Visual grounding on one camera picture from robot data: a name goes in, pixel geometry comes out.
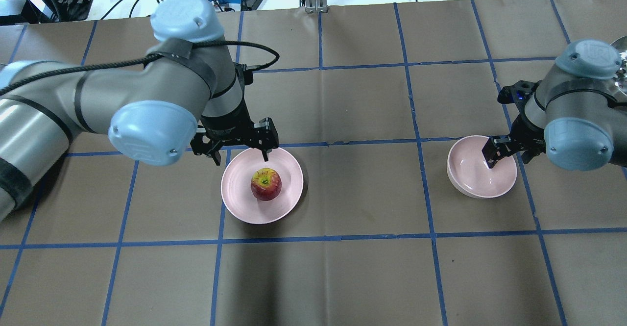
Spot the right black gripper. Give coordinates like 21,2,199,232
482,120,546,169

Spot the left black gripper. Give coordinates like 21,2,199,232
190,115,279,166

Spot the pink bowl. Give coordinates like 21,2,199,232
446,135,518,199

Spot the red yellow apple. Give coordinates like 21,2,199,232
250,168,282,201

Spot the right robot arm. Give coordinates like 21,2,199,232
482,37,627,171

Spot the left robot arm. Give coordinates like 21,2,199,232
0,0,279,219

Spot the pink plate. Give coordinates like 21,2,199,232
221,148,304,224

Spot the steel steamer pot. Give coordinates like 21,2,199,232
610,36,627,97

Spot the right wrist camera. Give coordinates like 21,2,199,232
497,80,541,105

